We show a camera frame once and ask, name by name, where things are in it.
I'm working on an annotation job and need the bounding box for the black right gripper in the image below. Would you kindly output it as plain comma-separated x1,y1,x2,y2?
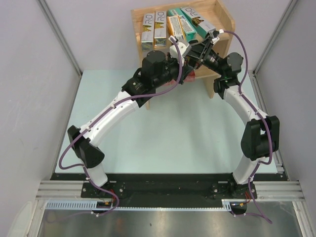
184,36,226,77

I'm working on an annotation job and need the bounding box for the red 3D toothpaste box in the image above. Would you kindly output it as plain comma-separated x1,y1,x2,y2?
184,71,195,82

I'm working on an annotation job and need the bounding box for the teal toothpaste box with barcode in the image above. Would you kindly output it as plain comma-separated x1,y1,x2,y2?
167,8,197,42

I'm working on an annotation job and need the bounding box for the silver teal toothpaste box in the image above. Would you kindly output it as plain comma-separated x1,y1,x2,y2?
180,6,216,39

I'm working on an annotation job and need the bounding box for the yellow toothpaste box with barcode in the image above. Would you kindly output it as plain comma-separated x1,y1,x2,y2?
167,16,186,40

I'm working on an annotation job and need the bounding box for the plain yellow toothpaste box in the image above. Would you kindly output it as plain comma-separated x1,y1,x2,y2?
154,11,167,47

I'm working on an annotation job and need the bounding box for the silver yellow toothpaste box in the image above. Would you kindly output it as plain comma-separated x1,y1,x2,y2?
141,13,155,51

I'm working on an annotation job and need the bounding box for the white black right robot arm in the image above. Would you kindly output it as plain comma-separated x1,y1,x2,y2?
187,37,280,198

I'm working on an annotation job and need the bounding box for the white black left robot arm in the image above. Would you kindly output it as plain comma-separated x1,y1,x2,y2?
67,49,193,198

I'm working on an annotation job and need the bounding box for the wooden two-tier shelf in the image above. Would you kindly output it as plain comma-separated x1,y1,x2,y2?
131,0,235,98

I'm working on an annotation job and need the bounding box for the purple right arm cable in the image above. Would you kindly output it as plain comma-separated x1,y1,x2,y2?
219,29,274,165

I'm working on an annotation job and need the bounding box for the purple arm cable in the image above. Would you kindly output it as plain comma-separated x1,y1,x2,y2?
219,29,274,165
59,39,185,170

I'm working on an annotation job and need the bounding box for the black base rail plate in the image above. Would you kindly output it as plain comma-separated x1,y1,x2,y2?
50,172,288,210

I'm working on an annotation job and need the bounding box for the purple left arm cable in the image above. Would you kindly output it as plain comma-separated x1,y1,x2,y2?
59,39,185,170

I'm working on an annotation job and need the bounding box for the white slotted cable duct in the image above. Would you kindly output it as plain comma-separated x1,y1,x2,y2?
46,200,232,211

